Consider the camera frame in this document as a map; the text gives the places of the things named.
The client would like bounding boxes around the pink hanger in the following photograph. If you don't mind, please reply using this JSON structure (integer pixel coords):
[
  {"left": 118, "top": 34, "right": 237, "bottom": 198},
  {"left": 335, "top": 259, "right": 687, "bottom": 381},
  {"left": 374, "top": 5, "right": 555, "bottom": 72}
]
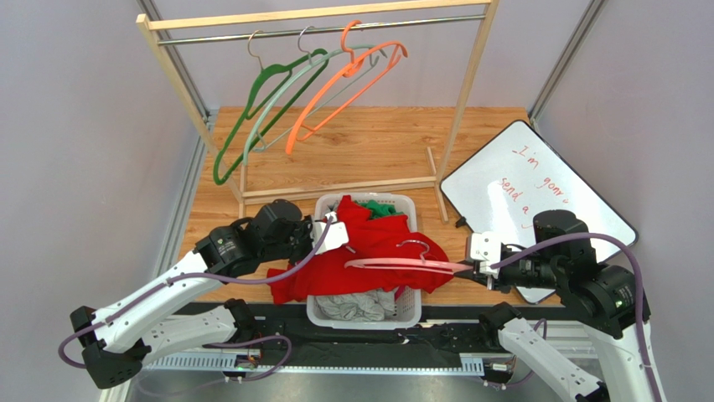
[{"left": 344, "top": 240, "right": 457, "bottom": 276}]

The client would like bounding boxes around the red t shirt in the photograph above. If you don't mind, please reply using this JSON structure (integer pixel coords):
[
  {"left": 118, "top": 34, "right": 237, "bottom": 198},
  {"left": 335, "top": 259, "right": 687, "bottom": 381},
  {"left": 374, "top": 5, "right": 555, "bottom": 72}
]
[{"left": 270, "top": 195, "right": 453, "bottom": 305}]

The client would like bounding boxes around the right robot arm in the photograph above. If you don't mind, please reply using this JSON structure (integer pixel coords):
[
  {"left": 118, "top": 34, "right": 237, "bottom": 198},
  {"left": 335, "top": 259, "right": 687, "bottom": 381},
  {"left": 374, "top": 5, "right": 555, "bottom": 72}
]
[{"left": 454, "top": 209, "right": 665, "bottom": 401}]

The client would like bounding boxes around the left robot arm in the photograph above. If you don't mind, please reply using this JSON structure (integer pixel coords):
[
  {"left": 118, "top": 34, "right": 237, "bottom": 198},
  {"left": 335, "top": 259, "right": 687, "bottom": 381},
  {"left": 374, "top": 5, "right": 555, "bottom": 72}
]
[{"left": 59, "top": 199, "right": 349, "bottom": 389}]

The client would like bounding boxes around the mint green hanger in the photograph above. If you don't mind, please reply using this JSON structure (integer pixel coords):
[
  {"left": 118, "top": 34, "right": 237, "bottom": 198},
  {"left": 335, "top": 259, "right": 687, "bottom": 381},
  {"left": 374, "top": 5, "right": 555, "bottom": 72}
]
[{"left": 241, "top": 25, "right": 389, "bottom": 166}]

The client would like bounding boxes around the orange hanger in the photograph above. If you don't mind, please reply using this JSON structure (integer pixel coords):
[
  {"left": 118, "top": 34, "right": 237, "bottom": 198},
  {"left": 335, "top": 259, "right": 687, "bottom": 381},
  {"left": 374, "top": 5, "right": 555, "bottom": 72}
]
[{"left": 285, "top": 19, "right": 410, "bottom": 156}]

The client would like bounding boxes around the white plastic laundry basket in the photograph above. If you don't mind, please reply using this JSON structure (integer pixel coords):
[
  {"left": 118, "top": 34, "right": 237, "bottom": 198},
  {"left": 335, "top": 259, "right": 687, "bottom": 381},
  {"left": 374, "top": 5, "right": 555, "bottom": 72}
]
[{"left": 306, "top": 193, "right": 422, "bottom": 331}]

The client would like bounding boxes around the green garment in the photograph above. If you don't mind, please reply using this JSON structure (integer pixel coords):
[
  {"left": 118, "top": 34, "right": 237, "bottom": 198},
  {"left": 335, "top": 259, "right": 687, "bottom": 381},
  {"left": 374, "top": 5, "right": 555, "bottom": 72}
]
[{"left": 357, "top": 199, "right": 403, "bottom": 219}]

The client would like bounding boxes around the white whiteboard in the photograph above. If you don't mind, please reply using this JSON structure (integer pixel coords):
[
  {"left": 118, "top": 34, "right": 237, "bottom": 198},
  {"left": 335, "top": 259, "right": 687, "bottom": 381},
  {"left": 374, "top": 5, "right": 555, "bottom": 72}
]
[{"left": 439, "top": 119, "right": 639, "bottom": 306}]

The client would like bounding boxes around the grey garment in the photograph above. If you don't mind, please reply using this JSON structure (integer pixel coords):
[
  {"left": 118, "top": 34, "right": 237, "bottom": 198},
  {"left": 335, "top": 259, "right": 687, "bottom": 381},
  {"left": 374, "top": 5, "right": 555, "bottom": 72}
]
[{"left": 315, "top": 201, "right": 398, "bottom": 322}]

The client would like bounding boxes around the wooden clothes rack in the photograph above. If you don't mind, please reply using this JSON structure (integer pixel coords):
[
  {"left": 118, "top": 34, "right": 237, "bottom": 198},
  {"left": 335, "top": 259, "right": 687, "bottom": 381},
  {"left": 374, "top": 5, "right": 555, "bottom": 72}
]
[{"left": 136, "top": 0, "right": 499, "bottom": 222}]

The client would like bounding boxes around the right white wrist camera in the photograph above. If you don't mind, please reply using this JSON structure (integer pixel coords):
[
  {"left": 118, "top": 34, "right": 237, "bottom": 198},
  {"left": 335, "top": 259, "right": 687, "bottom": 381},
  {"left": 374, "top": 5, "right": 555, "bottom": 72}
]
[{"left": 465, "top": 231, "right": 505, "bottom": 268}]

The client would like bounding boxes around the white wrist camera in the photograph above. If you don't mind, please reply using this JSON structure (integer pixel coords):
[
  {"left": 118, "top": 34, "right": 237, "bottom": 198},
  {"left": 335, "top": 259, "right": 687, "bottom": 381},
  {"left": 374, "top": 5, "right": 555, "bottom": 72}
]
[
  {"left": 465, "top": 231, "right": 505, "bottom": 268},
  {"left": 312, "top": 212, "right": 349, "bottom": 255}
]

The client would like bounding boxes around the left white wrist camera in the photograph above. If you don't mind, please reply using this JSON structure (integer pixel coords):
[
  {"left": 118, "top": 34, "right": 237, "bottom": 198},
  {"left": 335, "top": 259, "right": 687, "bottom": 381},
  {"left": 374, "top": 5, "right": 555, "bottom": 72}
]
[{"left": 312, "top": 212, "right": 349, "bottom": 255}]

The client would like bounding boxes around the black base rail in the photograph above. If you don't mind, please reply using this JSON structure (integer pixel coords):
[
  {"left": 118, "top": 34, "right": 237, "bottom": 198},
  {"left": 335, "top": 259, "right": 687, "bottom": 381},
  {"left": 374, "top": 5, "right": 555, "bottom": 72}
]
[{"left": 184, "top": 302, "right": 570, "bottom": 376}]

